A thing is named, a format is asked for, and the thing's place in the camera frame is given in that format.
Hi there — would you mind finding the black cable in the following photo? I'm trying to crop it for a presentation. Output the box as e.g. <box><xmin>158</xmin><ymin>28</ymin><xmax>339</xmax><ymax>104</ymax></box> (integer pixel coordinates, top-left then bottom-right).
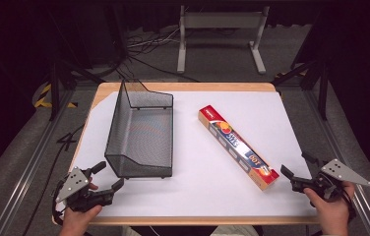
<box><xmin>22</xmin><ymin>124</ymin><xmax>86</xmax><ymax>236</ymax></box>

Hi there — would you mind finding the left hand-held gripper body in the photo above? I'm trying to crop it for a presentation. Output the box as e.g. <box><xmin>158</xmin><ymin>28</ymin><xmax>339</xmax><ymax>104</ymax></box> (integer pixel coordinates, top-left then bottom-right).
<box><xmin>54</xmin><ymin>166</ymin><xmax>115</xmax><ymax>212</ymax></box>

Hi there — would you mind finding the white paper sheet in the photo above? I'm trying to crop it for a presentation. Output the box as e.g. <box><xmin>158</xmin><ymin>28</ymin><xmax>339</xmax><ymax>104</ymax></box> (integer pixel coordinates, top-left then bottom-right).
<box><xmin>71</xmin><ymin>90</ymin><xmax>317</xmax><ymax>218</ymax></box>

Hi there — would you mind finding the grey metal stand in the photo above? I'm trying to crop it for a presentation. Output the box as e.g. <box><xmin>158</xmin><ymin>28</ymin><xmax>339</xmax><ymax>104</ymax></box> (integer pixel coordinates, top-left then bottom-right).
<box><xmin>176</xmin><ymin>4</ymin><xmax>271</xmax><ymax>75</ymax></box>

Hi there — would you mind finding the bundle of floor cables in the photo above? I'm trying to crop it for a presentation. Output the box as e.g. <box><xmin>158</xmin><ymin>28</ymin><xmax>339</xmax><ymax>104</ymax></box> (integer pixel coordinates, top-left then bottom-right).
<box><xmin>107</xmin><ymin>26</ymin><xmax>201</xmax><ymax>83</ymax></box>

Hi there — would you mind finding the long plastic wrap box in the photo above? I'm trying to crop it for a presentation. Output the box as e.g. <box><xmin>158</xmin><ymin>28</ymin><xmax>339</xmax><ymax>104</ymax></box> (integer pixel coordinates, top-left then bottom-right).
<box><xmin>198</xmin><ymin>104</ymin><xmax>280</xmax><ymax>192</ymax></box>

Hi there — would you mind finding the black tripod stand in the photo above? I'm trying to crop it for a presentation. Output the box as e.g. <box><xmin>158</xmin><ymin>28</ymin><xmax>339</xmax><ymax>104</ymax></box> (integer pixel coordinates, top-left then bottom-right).
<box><xmin>46</xmin><ymin>6</ymin><xmax>106</xmax><ymax>122</ymax></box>
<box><xmin>273</xmin><ymin>19</ymin><xmax>330</xmax><ymax>121</ymax></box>

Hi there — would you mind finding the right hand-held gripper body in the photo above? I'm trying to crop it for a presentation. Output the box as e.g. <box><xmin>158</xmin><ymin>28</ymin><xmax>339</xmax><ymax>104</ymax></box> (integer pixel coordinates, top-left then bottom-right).
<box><xmin>291</xmin><ymin>158</ymin><xmax>370</xmax><ymax>210</ymax></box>

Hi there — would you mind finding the person's right hand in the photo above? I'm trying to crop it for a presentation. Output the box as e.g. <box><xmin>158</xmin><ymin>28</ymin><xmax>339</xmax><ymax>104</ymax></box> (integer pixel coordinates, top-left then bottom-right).
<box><xmin>302</xmin><ymin>181</ymin><xmax>356</xmax><ymax>236</ymax></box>

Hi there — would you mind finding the person's left hand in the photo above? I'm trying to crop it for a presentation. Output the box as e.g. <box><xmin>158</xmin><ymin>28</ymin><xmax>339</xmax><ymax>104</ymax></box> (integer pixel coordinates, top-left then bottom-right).
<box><xmin>59</xmin><ymin>182</ymin><xmax>104</xmax><ymax>236</ymax></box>

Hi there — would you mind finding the aluminium rail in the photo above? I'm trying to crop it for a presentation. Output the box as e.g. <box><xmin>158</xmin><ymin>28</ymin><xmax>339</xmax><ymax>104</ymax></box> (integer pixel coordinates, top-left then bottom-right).
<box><xmin>0</xmin><ymin>89</ymin><xmax>76</xmax><ymax>236</ymax></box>
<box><xmin>304</xmin><ymin>89</ymin><xmax>370</xmax><ymax>236</ymax></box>

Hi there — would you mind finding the yellow black hazard tape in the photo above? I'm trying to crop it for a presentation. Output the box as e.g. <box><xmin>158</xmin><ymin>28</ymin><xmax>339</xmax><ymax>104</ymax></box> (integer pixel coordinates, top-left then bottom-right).
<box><xmin>33</xmin><ymin>83</ymin><xmax>79</xmax><ymax>109</ymax></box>

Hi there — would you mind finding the black wire mesh basket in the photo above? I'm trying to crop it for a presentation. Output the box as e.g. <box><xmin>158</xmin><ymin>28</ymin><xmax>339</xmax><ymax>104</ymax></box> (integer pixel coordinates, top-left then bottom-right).
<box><xmin>104</xmin><ymin>78</ymin><xmax>174</xmax><ymax>180</ymax></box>

